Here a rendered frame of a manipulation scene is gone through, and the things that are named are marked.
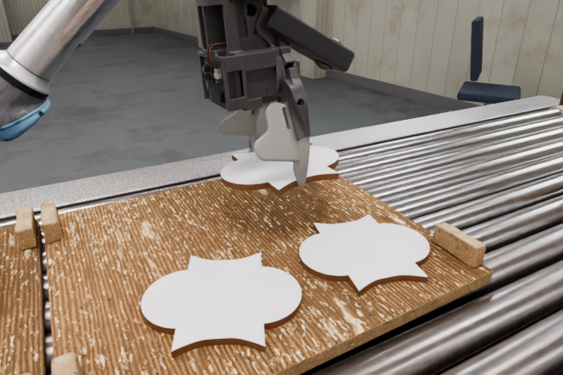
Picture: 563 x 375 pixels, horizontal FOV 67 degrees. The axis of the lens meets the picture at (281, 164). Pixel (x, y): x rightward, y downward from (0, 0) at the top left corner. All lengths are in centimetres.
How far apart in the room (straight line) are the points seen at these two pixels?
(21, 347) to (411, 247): 38
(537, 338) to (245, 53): 38
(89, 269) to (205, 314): 15
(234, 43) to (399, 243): 28
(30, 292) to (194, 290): 16
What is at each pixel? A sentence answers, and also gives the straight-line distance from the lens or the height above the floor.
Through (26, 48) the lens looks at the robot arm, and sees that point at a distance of 91.
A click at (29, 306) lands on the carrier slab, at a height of 94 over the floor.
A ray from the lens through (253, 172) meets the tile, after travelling 48.
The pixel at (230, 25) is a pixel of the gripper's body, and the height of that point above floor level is 117.
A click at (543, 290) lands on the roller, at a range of 54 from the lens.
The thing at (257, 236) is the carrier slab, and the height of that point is 94.
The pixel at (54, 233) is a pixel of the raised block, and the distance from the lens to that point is 56.
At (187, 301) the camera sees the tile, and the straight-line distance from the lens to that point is 42.
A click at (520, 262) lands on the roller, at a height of 91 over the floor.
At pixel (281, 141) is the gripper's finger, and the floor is 106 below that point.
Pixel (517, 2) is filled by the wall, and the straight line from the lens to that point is 428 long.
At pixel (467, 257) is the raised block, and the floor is 95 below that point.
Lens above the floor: 122
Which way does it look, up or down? 24 degrees down
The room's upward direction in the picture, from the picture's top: straight up
